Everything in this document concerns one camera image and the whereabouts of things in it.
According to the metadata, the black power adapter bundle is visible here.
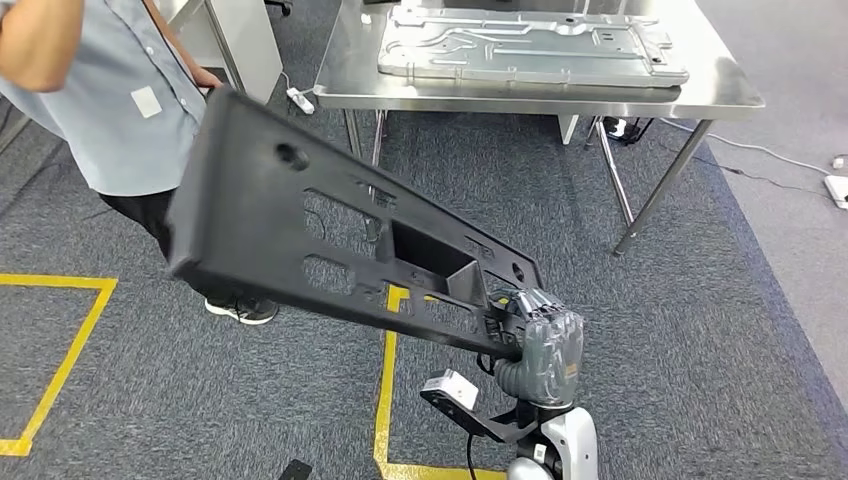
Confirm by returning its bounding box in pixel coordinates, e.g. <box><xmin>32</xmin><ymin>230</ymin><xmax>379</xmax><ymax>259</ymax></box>
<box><xmin>602</xmin><ymin>115</ymin><xmax>654</xmax><ymax>147</ymax></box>

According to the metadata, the person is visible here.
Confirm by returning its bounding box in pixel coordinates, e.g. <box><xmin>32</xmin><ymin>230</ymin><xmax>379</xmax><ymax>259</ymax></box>
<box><xmin>0</xmin><ymin>0</ymin><xmax>281</xmax><ymax>327</ymax></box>

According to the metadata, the white floor cable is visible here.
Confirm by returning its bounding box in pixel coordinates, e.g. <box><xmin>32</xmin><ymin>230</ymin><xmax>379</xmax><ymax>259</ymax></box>
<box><xmin>659</xmin><ymin>117</ymin><xmax>833</xmax><ymax>177</ymax></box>

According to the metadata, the black plastic panel part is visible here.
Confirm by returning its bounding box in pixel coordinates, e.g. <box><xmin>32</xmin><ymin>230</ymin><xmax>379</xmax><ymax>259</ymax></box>
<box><xmin>165</xmin><ymin>87</ymin><xmax>546</xmax><ymax>362</ymax></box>

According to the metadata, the black left wrist camera bracket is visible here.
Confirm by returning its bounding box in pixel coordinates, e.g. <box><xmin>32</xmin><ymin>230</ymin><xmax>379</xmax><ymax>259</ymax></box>
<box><xmin>276</xmin><ymin>458</ymin><xmax>314</xmax><ymax>480</ymax></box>

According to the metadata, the person's hand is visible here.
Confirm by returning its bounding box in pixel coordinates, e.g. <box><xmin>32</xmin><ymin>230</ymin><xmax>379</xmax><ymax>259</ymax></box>
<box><xmin>190</xmin><ymin>64</ymin><xmax>225</xmax><ymax>91</ymax></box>

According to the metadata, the stamped grey metal plate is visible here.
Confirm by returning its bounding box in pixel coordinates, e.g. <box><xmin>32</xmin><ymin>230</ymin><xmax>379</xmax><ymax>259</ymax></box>
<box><xmin>377</xmin><ymin>5</ymin><xmax>690</xmax><ymax>89</ymax></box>

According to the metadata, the large steel workbench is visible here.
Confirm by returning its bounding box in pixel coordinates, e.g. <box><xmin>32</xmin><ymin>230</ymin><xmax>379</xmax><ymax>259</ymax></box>
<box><xmin>312</xmin><ymin>0</ymin><xmax>766</xmax><ymax>258</ymax></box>

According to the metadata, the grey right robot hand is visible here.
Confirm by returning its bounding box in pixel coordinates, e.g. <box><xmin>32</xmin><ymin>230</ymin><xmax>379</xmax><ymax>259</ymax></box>
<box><xmin>490</xmin><ymin>288</ymin><xmax>586</xmax><ymax>409</ymax></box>

